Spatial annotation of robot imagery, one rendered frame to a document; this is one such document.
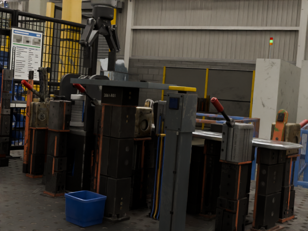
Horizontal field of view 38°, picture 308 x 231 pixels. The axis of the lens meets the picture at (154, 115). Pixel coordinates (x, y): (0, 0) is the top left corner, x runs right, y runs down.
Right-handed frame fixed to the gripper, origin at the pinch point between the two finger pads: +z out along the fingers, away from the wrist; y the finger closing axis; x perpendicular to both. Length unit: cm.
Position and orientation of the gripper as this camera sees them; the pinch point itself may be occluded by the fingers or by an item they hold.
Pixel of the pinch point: (99, 66)
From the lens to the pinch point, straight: 159.2
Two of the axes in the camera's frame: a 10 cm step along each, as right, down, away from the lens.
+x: -8.5, -0.9, 5.2
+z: -0.7, 10.0, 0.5
